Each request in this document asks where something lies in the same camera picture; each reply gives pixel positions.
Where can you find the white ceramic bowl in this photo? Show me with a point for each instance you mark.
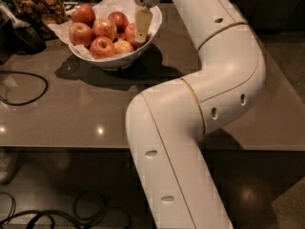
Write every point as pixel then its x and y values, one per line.
pixel 123 63

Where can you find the white paper bowl liner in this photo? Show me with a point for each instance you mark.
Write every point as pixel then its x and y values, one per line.
pixel 102 10

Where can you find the black round appliance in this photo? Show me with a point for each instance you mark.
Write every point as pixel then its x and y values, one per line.
pixel 28 39

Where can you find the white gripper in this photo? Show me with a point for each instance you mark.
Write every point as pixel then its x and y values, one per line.
pixel 143 19

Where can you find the glass jar of dried chips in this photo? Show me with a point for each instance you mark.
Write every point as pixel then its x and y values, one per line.
pixel 42 13

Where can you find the yellow apple front right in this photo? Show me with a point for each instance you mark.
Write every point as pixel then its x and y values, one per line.
pixel 123 46

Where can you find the red yellow apple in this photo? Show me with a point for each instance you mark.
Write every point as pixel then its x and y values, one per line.
pixel 104 27
pixel 80 34
pixel 102 47

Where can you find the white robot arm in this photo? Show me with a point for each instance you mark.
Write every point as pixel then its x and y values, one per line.
pixel 165 122

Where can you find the red yellow apple centre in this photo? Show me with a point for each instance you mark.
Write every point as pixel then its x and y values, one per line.
pixel 104 27

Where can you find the white shoe on floor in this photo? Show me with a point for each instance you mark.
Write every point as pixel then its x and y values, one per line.
pixel 8 162

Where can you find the red yellow apple front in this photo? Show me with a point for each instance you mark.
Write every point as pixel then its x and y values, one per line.
pixel 102 47

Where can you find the red yellow apple left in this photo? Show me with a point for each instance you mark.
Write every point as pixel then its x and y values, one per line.
pixel 80 34

